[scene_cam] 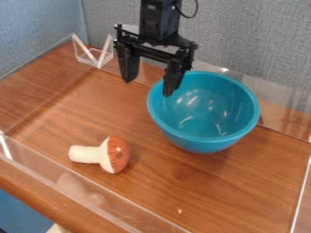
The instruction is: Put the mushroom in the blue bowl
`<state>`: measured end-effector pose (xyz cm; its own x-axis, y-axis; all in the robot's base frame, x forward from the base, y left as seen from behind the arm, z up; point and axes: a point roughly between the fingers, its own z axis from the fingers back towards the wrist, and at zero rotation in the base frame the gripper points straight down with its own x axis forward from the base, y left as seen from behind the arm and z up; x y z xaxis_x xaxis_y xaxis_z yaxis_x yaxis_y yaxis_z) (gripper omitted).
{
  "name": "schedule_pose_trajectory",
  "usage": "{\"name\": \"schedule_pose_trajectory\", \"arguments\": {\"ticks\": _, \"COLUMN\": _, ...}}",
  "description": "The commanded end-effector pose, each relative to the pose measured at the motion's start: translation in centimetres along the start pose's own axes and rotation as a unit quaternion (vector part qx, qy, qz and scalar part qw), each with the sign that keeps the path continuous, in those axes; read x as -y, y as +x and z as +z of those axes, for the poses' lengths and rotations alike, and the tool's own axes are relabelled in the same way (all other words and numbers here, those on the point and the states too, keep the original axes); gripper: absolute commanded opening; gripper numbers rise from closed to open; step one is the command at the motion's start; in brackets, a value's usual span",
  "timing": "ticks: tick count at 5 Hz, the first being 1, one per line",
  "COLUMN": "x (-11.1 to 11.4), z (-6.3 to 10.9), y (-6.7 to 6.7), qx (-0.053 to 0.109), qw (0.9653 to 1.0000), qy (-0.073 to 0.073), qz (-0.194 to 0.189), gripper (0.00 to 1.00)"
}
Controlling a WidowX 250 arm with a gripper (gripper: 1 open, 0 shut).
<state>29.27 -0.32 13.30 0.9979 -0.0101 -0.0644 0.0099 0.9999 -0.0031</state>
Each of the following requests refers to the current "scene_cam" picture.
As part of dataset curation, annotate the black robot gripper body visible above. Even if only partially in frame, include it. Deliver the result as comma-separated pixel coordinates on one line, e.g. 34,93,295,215
115,24,198,64

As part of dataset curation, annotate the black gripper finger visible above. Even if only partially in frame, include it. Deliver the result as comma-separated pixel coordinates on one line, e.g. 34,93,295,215
163,49,192,96
115,42,140,83

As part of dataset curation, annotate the brown and white toy mushroom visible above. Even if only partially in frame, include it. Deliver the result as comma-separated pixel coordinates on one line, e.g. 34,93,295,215
68,136,130,174

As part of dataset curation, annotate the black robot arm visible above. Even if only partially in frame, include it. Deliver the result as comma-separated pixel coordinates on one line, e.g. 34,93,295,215
115,0,198,96

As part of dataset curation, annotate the blue plastic bowl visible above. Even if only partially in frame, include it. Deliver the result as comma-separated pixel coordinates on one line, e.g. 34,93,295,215
146,70,262,154

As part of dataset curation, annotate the clear acrylic back barrier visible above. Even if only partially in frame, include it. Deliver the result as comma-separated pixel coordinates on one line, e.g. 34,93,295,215
102,48,311,144

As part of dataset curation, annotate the clear acrylic barrier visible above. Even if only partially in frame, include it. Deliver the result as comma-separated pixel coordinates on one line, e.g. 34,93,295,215
0,131,190,233
102,48,311,144

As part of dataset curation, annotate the clear acrylic front barrier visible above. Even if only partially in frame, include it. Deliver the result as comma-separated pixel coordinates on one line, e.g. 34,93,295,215
0,131,190,233

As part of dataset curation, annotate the clear acrylic corner bracket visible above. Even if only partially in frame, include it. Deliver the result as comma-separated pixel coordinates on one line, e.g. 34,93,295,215
72,34,114,69

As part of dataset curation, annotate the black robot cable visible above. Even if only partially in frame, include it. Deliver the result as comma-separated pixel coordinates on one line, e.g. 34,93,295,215
174,0,200,19

